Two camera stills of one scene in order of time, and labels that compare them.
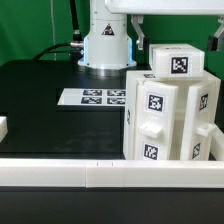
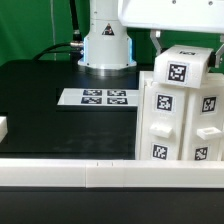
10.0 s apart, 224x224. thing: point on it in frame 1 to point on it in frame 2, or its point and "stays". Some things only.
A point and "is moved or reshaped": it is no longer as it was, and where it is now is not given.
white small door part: x=155 y=120 stays
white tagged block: x=175 y=60 is moved or reshaped
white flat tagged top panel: x=93 y=96 stays
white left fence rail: x=3 y=128 stays
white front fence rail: x=111 y=173 stays
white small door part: x=199 y=123 is moved or reshaped
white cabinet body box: x=132 y=81 to x=209 y=81
